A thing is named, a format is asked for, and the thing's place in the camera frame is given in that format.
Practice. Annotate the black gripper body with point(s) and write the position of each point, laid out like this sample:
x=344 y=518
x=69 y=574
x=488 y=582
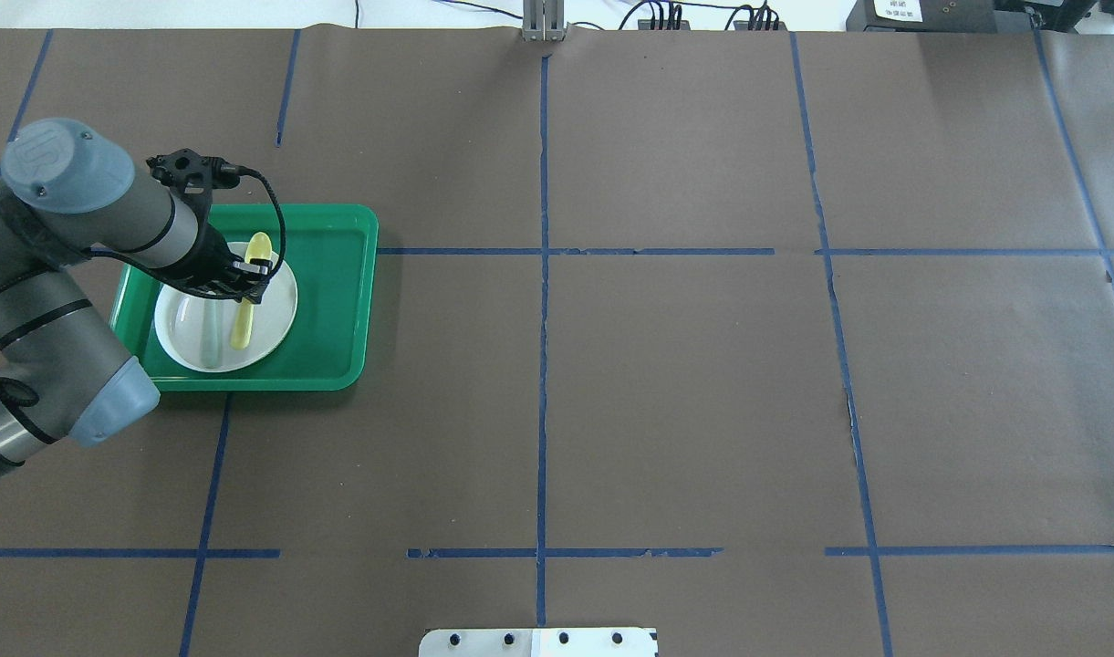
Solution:
x=211 y=258

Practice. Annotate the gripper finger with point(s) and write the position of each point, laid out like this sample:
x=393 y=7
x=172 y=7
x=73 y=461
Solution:
x=253 y=264
x=254 y=278

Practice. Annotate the yellow plastic spoon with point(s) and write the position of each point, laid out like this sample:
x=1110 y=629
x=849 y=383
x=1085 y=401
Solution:
x=259 y=246

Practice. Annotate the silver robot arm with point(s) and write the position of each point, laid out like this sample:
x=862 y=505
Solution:
x=68 y=195

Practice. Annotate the white round plate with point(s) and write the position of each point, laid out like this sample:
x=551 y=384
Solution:
x=177 y=320

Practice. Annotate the pale green plastic fork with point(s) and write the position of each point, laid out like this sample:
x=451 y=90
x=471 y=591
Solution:
x=211 y=333

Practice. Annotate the green plastic tray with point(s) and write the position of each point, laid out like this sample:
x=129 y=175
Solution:
x=332 y=250

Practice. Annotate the black box with label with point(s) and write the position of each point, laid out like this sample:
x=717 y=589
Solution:
x=965 y=17

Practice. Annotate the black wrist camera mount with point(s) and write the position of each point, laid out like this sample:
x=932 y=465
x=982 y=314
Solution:
x=188 y=172

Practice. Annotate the aluminium frame post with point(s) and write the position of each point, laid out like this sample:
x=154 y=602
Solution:
x=544 y=21

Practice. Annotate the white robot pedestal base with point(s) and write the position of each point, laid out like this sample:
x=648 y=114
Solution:
x=567 y=641

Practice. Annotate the black cable connector left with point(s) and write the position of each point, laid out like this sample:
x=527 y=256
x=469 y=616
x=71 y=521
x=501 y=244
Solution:
x=664 y=16

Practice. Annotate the black cable connector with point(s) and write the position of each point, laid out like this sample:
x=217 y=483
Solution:
x=664 y=16
x=755 y=18

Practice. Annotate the black cable connector right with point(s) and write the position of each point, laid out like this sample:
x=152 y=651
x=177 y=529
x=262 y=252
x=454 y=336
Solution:
x=755 y=18

